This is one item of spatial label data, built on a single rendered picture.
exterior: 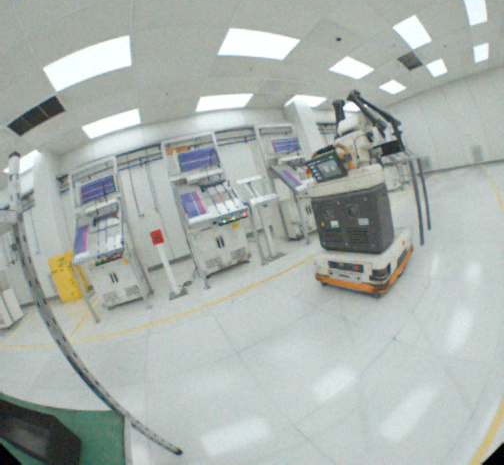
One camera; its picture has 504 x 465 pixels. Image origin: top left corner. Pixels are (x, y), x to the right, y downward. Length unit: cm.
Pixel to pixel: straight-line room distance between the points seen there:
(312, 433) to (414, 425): 37
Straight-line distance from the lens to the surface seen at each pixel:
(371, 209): 121
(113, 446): 67
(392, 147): 188
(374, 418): 87
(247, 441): 90
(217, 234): 252
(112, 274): 265
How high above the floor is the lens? 81
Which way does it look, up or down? 4 degrees down
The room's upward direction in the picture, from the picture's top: 16 degrees counter-clockwise
